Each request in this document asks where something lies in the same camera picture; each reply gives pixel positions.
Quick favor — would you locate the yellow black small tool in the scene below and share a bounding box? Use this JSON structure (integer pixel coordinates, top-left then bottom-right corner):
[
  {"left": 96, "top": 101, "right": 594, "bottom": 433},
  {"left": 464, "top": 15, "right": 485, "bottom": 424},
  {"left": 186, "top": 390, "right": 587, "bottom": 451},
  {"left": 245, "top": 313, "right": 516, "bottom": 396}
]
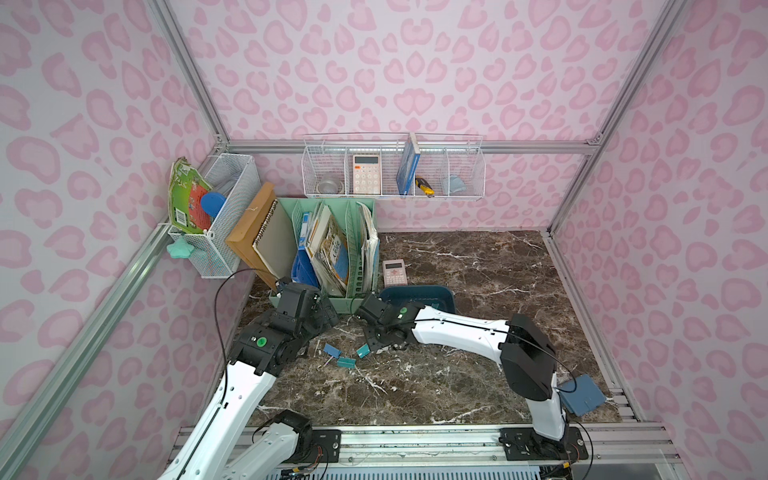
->
[{"left": 415, "top": 176, "right": 435, "bottom": 198}]

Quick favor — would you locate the pink calculator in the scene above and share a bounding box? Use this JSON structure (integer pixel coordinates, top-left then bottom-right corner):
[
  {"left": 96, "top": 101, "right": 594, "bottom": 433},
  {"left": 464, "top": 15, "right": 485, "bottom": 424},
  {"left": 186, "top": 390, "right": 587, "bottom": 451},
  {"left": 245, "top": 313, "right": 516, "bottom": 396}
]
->
[{"left": 382, "top": 259, "right": 408, "bottom": 288}]

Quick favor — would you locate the blue grey notebook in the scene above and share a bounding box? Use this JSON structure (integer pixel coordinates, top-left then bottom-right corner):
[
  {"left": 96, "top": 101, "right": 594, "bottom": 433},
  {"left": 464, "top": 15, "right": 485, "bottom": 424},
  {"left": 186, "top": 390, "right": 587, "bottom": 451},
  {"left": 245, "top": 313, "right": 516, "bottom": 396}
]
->
[{"left": 558, "top": 374, "right": 607, "bottom": 417}]

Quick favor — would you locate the brown cardboard folder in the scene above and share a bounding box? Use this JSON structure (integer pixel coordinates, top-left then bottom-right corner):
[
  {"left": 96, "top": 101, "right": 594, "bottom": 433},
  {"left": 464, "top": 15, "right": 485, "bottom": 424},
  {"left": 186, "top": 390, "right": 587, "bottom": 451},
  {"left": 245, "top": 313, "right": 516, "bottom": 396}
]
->
[{"left": 226, "top": 182, "right": 282, "bottom": 291}]

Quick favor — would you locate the yellow cover magazine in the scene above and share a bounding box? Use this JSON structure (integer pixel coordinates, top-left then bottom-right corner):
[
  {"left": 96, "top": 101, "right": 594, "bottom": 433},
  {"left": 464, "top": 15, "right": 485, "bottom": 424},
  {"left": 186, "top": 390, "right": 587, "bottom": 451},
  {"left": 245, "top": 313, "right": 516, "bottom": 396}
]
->
[{"left": 306, "top": 203, "right": 349, "bottom": 297}]

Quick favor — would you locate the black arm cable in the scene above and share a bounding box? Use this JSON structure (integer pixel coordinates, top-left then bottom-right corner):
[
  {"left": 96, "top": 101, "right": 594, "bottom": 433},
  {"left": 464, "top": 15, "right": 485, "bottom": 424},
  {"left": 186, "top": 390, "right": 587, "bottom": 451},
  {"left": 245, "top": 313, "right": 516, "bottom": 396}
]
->
[{"left": 214, "top": 267, "right": 265, "bottom": 409}]

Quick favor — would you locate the teal binder clip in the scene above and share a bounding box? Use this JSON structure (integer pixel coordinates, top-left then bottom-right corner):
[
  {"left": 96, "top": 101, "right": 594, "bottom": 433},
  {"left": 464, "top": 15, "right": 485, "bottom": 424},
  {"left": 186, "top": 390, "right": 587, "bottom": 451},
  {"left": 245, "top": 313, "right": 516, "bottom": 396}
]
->
[
  {"left": 356, "top": 344, "right": 371, "bottom": 359},
  {"left": 337, "top": 357, "right": 356, "bottom": 369}
]

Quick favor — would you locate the light blue cup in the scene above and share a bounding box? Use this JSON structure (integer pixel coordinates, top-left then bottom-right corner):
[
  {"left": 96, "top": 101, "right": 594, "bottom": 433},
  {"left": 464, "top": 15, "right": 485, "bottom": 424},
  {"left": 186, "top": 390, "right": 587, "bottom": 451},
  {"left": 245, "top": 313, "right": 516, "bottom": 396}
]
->
[{"left": 444, "top": 175, "right": 467, "bottom": 196}]

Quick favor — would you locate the white wire wall basket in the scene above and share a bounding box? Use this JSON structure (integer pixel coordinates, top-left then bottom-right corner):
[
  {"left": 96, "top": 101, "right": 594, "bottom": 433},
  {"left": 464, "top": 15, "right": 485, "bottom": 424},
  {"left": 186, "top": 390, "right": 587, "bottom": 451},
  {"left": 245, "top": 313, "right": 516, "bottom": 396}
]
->
[{"left": 301, "top": 132, "right": 486, "bottom": 199}]

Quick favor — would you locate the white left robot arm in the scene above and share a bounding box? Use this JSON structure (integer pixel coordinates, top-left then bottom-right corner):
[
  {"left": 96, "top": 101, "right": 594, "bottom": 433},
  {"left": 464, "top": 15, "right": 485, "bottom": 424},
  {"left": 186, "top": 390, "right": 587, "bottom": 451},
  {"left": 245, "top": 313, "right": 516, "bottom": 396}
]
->
[{"left": 160, "top": 283, "right": 339, "bottom": 479}]

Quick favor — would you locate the white papers stack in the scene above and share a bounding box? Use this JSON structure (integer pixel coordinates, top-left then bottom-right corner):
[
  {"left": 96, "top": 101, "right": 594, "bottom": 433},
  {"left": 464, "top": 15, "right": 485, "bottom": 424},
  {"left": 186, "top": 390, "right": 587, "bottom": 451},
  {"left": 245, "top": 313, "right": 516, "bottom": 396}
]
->
[{"left": 357, "top": 201, "right": 380, "bottom": 292}]

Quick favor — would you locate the white orange calculator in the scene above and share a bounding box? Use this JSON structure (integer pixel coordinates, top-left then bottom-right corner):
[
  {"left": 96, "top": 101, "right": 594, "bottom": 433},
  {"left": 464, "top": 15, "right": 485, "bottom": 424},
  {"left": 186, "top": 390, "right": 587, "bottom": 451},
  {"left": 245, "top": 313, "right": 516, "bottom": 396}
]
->
[{"left": 352, "top": 154, "right": 382, "bottom": 196}]

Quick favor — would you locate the grey spiral notebook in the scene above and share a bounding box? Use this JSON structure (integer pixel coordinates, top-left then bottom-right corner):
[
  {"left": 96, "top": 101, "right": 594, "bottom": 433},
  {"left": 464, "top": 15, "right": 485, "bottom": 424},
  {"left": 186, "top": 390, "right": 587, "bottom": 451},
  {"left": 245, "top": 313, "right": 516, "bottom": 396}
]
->
[{"left": 252, "top": 199, "right": 297, "bottom": 279}]

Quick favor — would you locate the white mesh side basket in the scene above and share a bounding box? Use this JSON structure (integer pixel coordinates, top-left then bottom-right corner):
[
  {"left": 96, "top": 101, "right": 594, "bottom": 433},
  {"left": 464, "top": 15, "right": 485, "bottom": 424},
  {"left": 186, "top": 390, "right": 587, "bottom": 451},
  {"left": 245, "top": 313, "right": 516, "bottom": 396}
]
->
[{"left": 169, "top": 153, "right": 262, "bottom": 279}]

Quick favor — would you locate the blue round disc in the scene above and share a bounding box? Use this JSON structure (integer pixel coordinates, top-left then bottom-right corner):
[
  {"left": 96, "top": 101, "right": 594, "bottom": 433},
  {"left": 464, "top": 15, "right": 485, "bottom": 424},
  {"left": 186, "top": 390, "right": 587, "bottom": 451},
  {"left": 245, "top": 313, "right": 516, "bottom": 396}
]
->
[{"left": 200, "top": 191, "right": 227, "bottom": 218}]

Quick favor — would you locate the green file organizer rack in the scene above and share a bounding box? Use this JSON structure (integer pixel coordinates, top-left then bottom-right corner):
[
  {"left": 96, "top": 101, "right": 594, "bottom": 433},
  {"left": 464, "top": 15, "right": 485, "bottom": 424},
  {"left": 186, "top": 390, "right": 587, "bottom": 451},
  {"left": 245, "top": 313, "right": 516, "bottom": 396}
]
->
[{"left": 278, "top": 198, "right": 379, "bottom": 315}]

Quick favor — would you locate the dark teal storage box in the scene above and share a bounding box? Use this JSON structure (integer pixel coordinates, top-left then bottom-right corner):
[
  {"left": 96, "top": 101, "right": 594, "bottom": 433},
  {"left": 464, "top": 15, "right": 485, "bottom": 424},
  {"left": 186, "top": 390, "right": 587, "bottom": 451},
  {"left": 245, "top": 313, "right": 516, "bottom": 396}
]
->
[{"left": 379, "top": 285, "right": 456, "bottom": 313}]

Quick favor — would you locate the mint star hook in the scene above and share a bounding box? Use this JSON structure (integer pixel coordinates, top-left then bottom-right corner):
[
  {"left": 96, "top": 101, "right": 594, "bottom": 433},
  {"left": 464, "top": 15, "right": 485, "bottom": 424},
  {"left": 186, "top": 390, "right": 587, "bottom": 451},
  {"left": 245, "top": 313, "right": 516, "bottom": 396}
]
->
[{"left": 166, "top": 235, "right": 195, "bottom": 259}]

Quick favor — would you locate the blue binder clip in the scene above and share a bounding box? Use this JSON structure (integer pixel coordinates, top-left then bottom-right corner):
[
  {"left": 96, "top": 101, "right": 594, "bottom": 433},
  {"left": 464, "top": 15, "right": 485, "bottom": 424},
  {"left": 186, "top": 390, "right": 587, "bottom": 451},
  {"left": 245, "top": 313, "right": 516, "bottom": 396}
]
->
[{"left": 323, "top": 343, "right": 342, "bottom": 363}]

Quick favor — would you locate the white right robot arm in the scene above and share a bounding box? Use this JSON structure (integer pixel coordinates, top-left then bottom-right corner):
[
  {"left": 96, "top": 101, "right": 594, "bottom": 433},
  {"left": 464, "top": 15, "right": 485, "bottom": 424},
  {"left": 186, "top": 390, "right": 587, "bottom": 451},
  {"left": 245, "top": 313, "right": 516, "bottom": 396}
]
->
[{"left": 354, "top": 294, "right": 568, "bottom": 442}]

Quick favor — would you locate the blue file folder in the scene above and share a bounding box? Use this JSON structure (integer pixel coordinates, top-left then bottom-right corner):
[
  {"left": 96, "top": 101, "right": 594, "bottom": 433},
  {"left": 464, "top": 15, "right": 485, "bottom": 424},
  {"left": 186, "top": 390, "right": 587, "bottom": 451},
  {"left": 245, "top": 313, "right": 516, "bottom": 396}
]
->
[{"left": 291, "top": 212, "right": 320, "bottom": 288}]

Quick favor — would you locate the clear tape roll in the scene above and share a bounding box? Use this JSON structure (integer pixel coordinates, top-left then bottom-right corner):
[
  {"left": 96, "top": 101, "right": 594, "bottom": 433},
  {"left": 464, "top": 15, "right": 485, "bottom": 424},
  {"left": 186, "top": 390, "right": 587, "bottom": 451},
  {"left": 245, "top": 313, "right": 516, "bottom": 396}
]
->
[{"left": 316, "top": 178, "right": 344, "bottom": 195}]

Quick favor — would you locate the green packaged card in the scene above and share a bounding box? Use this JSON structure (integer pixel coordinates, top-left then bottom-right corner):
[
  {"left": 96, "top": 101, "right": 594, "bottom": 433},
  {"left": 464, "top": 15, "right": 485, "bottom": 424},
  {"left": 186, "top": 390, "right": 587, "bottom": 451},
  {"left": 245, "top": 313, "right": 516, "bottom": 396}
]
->
[{"left": 168, "top": 157, "right": 212, "bottom": 234}]

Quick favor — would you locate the blue book in basket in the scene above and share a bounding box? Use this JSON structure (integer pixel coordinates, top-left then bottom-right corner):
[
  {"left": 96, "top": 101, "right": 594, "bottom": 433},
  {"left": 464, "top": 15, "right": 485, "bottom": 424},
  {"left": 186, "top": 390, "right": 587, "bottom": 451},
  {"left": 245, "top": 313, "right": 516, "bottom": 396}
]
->
[{"left": 396, "top": 132, "right": 421, "bottom": 196}]

